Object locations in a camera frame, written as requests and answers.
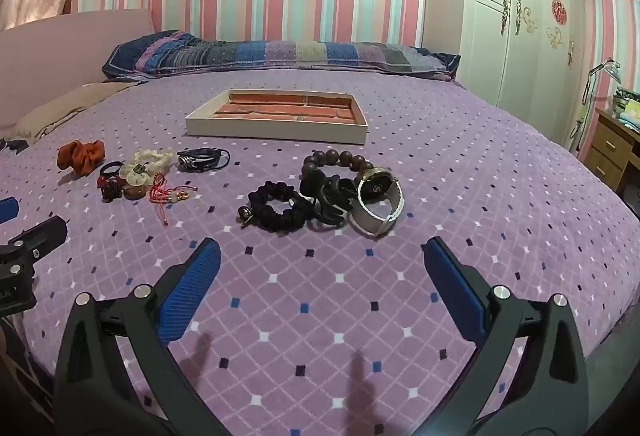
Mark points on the beige cloth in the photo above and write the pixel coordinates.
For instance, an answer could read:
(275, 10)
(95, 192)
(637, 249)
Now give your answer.
(65, 108)

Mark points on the cream organza scrunchie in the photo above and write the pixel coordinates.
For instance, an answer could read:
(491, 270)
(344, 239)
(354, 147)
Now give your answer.
(150, 160)

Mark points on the black claw hair clip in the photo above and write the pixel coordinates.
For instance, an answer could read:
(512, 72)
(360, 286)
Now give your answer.
(327, 193)

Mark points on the wooden desk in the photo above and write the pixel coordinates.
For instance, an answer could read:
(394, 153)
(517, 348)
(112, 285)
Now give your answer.
(612, 145)

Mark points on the brick-pattern white tray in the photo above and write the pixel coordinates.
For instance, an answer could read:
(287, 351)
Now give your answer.
(280, 128)

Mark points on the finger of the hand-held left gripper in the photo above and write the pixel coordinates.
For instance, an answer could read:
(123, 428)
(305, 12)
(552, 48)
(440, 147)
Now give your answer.
(7, 209)
(42, 233)

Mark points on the pink headboard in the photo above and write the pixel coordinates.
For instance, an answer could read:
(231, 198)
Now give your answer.
(65, 50)

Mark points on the orange scrunchie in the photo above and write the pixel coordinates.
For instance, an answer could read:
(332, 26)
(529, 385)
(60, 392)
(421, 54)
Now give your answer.
(80, 155)

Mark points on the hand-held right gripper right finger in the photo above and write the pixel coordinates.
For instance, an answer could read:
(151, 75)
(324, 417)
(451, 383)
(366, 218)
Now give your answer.
(452, 286)

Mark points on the black scrunchie with bead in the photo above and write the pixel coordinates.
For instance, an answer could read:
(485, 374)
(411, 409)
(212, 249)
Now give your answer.
(290, 219)

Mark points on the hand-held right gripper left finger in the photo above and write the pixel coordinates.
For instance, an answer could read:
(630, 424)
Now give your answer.
(192, 291)

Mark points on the dark cloth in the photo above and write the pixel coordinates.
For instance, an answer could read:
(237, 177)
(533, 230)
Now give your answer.
(14, 144)

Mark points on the desk lamp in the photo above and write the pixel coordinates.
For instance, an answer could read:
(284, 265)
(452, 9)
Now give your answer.
(611, 68)

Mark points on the purple diamond-pattern blanket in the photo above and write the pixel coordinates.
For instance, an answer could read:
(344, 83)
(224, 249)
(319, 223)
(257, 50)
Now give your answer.
(450, 196)

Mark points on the patchwork striped long pillow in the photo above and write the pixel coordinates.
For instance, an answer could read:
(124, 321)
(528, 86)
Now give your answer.
(280, 53)

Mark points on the white wardrobe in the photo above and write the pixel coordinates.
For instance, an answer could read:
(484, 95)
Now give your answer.
(525, 15)

